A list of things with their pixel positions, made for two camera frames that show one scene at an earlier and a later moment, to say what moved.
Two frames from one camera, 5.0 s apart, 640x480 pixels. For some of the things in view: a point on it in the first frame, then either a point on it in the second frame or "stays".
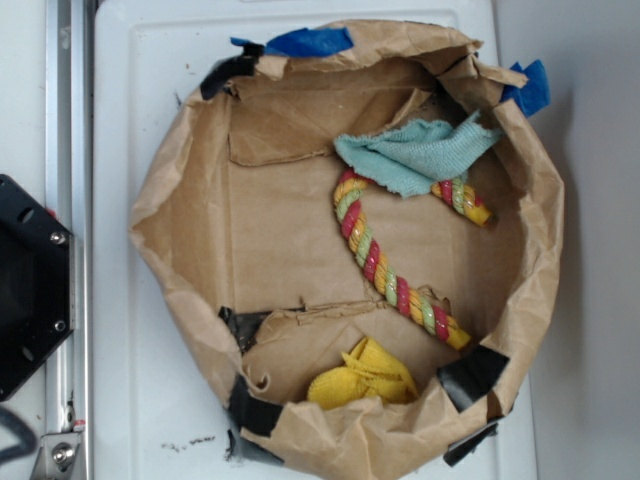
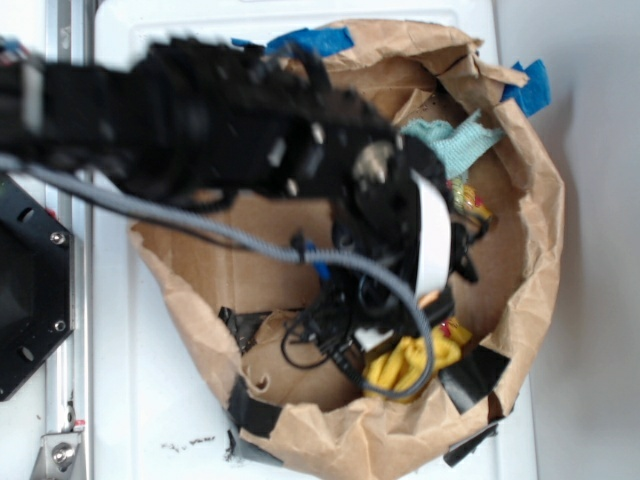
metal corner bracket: [56, 457] stays
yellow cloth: [369, 370] -> [403, 363]
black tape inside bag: [244, 325] stays
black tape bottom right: [471, 375] stays
